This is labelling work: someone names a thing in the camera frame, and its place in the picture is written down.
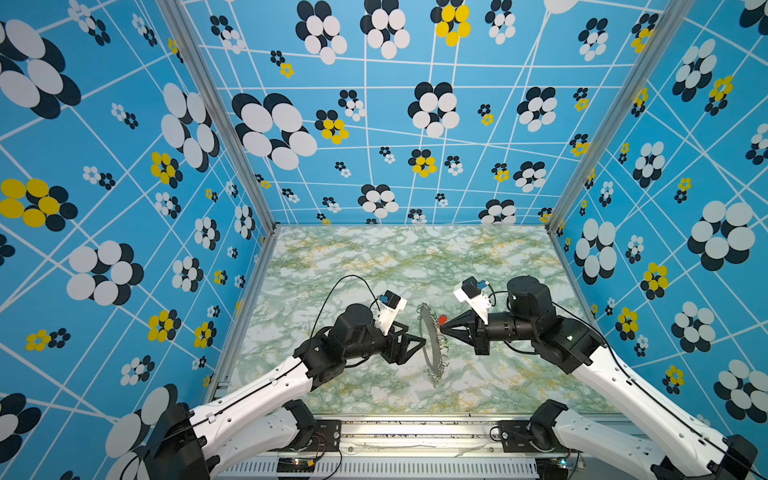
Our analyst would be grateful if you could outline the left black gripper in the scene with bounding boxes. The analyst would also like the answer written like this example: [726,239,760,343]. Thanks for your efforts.
[344,320,428,364]

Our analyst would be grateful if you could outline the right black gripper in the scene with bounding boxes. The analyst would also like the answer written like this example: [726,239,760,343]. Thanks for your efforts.
[440,309,538,357]

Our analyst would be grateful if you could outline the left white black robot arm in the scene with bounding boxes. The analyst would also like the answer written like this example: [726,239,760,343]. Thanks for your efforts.
[119,303,426,479]

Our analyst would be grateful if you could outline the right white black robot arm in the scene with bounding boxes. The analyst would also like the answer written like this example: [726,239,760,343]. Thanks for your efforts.
[440,276,759,479]

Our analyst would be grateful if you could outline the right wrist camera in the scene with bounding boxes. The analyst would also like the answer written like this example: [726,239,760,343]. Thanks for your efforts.
[453,277,492,325]

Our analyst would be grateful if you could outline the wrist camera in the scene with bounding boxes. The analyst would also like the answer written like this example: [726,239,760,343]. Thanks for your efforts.
[375,290,407,336]
[453,277,492,325]

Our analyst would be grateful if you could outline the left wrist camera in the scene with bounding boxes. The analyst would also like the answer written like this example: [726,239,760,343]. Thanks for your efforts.
[375,290,407,336]

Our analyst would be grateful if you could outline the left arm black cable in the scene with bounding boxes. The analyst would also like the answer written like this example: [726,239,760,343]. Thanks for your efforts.
[308,274,380,340]

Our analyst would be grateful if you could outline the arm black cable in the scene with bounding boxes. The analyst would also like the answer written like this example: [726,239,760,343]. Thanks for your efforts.
[308,274,380,340]
[488,287,751,463]

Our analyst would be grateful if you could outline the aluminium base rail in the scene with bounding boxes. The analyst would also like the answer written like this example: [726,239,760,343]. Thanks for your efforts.
[161,413,685,480]

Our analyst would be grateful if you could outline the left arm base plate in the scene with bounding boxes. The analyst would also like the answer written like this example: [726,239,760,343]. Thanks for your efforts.
[273,418,342,453]

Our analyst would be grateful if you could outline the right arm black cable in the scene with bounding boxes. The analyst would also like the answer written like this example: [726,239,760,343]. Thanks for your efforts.
[488,287,751,463]

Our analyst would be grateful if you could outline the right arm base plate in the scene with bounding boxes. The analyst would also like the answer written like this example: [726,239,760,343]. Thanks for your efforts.
[489,420,577,454]

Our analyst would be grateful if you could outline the right aluminium corner post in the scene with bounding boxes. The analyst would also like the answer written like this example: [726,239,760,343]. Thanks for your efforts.
[546,0,695,239]

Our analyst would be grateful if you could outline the aluminium corner post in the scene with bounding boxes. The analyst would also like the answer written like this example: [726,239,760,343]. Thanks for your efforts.
[546,0,695,239]
[157,0,276,238]

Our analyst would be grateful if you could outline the left aluminium corner post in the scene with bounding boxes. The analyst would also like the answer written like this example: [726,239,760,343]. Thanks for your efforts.
[157,0,276,238]

